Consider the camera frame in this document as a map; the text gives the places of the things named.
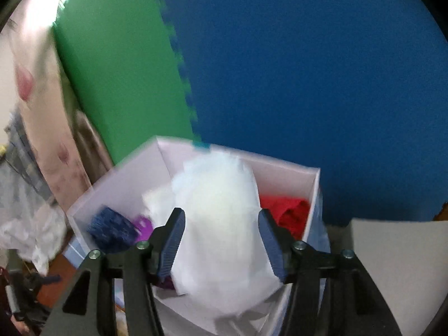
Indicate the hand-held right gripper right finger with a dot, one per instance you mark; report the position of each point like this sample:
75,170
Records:
271,248

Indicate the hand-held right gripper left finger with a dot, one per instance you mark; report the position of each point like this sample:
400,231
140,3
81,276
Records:
171,248

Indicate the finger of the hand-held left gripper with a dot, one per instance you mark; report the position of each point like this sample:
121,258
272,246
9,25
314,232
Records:
52,280

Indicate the large white underwear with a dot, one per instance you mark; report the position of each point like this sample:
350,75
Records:
217,217

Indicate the navy blue underwear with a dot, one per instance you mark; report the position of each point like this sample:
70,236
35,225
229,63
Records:
112,227

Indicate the white shoe box teal print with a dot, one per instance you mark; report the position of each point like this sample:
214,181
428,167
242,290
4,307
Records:
115,192

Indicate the purple underwear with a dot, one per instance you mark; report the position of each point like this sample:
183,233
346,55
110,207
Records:
143,229

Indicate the red underwear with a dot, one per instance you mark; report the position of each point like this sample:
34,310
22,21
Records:
290,213

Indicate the blue checked cloth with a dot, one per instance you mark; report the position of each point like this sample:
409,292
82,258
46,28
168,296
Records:
75,253

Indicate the white dotted bedsheet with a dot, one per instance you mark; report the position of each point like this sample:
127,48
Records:
28,231

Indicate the grey plaid blanket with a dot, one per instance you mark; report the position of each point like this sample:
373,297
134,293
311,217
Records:
24,168

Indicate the pink floral curtain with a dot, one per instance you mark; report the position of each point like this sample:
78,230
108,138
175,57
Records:
45,129

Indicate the blue foam mat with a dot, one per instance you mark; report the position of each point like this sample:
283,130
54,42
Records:
297,77

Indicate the green foam mat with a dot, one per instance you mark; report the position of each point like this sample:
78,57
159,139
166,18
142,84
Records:
122,59

